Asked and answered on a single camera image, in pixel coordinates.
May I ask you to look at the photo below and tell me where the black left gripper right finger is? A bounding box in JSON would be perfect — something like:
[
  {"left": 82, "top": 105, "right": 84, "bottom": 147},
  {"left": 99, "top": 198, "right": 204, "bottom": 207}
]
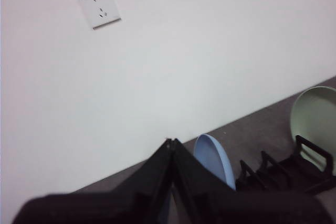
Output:
[{"left": 171, "top": 137, "right": 336, "bottom": 224}]

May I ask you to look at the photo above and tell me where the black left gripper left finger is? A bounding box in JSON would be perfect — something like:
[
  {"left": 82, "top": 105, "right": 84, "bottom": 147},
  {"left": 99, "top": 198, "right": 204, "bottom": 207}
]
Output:
[{"left": 10, "top": 138, "right": 173, "bottom": 224}]

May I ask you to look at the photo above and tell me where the blue plate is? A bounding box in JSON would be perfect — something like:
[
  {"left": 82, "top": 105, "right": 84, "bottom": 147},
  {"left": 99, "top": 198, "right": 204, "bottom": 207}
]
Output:
[{"left": 193, "top": 133, "right": 236, "bottom": 191}]

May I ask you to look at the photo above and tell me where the black plate rack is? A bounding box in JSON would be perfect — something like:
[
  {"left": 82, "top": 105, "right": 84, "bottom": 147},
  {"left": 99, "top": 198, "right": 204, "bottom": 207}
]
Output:
[{"left": 235, "top": 134, "right": 336, "bottom": 196}]

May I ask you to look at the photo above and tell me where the green plate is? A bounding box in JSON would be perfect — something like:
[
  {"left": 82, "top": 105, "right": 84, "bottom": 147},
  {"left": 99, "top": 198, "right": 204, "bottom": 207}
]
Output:
[{"left": 289, "top": 86, "right": 336, "bottom": 176}]

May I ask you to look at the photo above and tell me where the white wall socket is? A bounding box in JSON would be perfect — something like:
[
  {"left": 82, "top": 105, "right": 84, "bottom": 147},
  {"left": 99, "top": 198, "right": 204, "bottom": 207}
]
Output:
[{"left": 78, "top": 0, "right": 123, "bottom": 31}]

